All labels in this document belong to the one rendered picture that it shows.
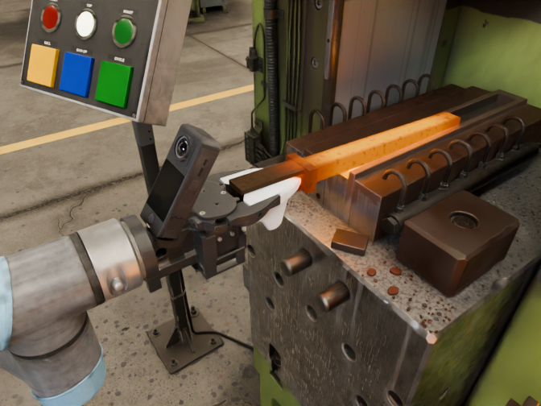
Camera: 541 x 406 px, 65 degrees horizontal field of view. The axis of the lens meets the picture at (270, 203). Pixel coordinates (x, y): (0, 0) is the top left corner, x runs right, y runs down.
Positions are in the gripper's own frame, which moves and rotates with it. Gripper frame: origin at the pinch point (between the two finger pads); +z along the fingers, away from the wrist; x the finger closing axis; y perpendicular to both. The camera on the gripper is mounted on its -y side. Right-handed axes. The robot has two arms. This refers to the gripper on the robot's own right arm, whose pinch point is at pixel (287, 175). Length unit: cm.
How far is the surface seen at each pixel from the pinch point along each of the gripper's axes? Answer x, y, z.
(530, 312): 24.5, 17.3, 23.2
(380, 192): 6.9, 2.4, 9.6
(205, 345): -52, 100, 8
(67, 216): -156, 100, -13
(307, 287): 1.7, 20.6, 3.3
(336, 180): -0.3, 4.2, 9.0
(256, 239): -12.3, 20.8, 3.3
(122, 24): -46.2, -8.8, -2.5
